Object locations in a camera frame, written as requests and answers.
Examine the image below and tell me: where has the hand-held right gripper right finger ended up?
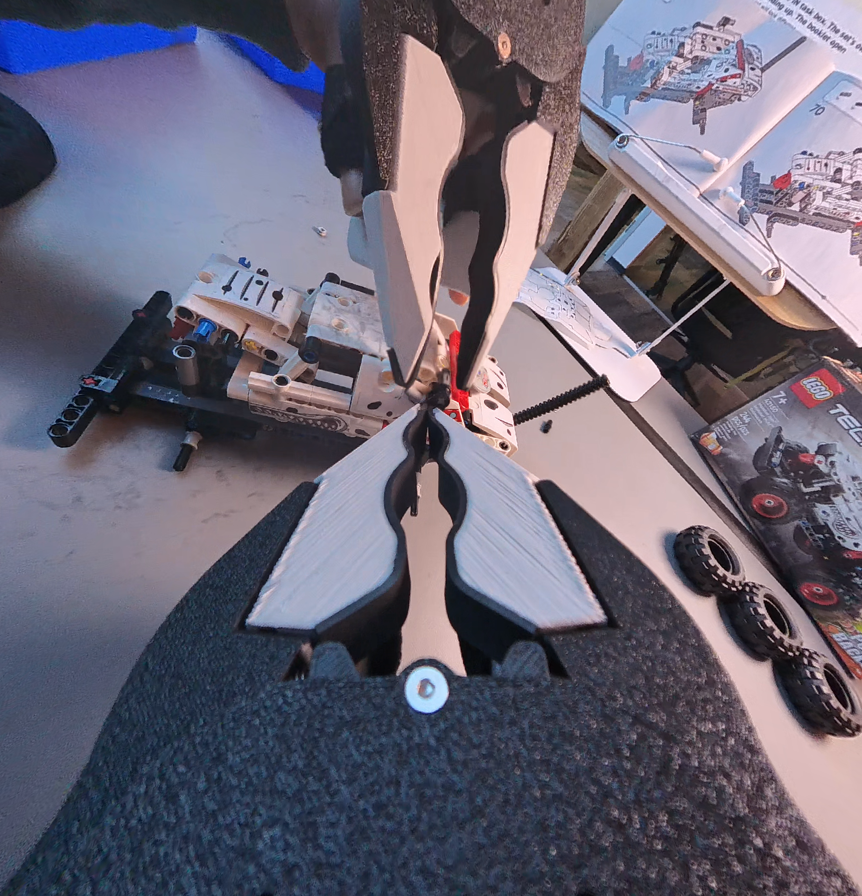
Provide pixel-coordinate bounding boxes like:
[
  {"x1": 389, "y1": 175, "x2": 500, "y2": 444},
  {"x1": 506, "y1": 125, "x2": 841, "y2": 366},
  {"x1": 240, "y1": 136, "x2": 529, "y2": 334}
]
[{"x1": 429, "y1": 407, "x2": 609, "y2": 636}]

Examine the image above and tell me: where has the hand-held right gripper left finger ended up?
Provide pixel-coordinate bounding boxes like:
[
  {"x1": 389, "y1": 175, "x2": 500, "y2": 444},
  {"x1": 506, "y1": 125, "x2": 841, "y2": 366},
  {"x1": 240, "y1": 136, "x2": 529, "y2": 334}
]
[{"x1": 245, "y1": 406, "x2": 429, "y2": 634}]

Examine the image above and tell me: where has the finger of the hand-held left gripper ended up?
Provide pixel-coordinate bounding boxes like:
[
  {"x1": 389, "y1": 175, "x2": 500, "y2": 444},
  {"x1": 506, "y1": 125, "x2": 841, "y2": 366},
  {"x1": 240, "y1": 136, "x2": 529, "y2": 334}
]
[
  {"x1": 363, "y1": 34, "x2": 468, "y2": 389},
  {"x1": 455, "y1": 118, "x2": 560, "y2": 393}
]

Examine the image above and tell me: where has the white lego truck model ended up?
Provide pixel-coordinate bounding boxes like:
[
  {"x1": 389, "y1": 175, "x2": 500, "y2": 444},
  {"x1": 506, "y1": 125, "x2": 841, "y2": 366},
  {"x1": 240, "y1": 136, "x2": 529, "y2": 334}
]
[{"x1": 47, "y1": 253, "x2": 610, "y2": 471}]

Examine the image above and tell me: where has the lego instruction booklet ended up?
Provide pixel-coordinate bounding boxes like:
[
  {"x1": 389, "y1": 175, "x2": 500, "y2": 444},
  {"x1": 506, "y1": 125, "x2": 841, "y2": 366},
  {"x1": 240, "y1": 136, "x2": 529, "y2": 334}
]
[{"x1": 581, "y1": 0, "x2": 862, "y2": 347}]

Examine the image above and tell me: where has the lego sticker sheet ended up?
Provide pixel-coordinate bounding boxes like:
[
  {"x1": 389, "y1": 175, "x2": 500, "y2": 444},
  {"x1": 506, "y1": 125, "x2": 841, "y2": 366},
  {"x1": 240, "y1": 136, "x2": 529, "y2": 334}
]
[{"x1": 515, "y1": 269, "x2": 617, "y2": 351}]

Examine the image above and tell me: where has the black lego tyre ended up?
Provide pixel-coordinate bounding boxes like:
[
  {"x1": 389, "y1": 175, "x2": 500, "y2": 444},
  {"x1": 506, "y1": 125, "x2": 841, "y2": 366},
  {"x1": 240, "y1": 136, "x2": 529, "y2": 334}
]
[
  {"x1": 674, "y1": 525, "x2": 747, "y2": 597},
  {"x1": 725, "y1": 581, "x2": 803, "y2": 660},
  {"x1": 774, "y1": 647, "x2": 862, "y2": 737}
]

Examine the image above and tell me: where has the lego set box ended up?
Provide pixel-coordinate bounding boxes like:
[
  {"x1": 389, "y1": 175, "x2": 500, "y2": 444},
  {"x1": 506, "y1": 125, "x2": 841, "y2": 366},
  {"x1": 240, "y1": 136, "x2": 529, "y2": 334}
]
[{"x1": 690, "y1": 357, "x2": 862, "y2": 680}]

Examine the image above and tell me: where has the person's left hand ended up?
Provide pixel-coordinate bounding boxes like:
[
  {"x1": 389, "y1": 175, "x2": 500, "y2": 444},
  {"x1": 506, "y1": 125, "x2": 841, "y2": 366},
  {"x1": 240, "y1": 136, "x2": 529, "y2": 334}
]
[{"x1": 289, "y1": 0, "x2": 367, "y2": 218}]

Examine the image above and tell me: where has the white booklet stand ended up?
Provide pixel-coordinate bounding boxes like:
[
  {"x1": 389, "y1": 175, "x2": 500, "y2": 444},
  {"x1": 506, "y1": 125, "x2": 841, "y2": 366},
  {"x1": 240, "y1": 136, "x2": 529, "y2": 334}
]
[{"x1": 525, "y1": 133, "x2": 789, "y2": 403}]

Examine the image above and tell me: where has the printed task sheet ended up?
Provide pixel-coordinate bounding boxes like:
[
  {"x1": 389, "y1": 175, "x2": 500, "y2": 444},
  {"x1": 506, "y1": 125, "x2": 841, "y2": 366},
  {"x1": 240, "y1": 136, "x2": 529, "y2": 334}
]
[{"x1": 753, "y1": 0, "x2": 862, "y2": 78}]

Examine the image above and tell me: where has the blue storage bin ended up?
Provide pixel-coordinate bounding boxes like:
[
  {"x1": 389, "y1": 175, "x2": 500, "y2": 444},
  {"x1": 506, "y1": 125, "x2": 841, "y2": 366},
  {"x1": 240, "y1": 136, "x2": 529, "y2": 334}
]
[{"x1": 0, "y1": 17, "x2": 327, "y2": 99}]

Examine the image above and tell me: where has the metal wire page holder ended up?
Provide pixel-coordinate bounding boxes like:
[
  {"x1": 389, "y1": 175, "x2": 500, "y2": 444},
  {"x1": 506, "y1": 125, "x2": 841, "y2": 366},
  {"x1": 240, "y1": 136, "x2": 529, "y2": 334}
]
[
  {"x1": 616, "y1": 133, "x2": 729, "y2": 172},
  {"x1": 718, "y1": 189, "x2": 785, "y2": 277}
]

